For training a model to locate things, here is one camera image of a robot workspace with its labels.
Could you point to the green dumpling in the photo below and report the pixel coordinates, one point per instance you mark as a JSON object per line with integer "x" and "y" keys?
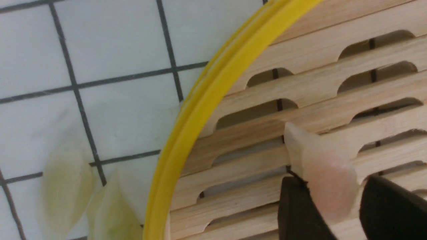
{"x": 66, "y": 188}
{"x": 109, "y": 215}

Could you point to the bamboo steamer tray yellow rim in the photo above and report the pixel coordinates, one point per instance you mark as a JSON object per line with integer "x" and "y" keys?
{"x": 351, "y": 70}

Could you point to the white black grid tablecloth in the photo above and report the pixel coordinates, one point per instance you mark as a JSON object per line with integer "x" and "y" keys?
{"x": 109, "y": 75}

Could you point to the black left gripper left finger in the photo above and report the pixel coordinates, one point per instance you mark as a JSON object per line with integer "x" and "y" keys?
{"x": 298, "y": 217}

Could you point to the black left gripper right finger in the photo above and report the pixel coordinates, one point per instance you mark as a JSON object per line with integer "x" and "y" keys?
{"x": 391, "y": 212}

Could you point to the pink dumpling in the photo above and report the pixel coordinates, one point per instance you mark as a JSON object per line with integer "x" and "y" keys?
{"x": 326, "y": 168}

